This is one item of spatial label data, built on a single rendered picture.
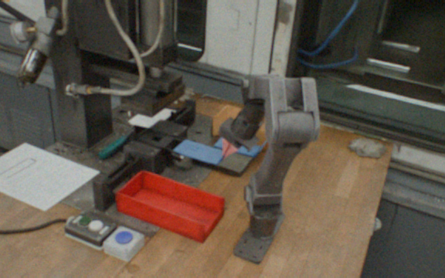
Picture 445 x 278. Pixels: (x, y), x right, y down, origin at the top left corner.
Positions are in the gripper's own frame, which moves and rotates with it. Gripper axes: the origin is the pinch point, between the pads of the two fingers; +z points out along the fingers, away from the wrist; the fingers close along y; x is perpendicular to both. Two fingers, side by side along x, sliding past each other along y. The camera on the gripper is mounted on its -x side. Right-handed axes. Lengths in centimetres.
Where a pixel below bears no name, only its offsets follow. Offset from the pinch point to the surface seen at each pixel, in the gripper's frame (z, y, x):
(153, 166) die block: 12.5, 14.0, 8.2
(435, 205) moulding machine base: 1, -67, -57
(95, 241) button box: 14.2, 9.0, 37.5
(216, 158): 2.1, 1.3, 0.7
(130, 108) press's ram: 0.1, 26.7, 9.5
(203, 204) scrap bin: 7.7, -4.1, 12.3
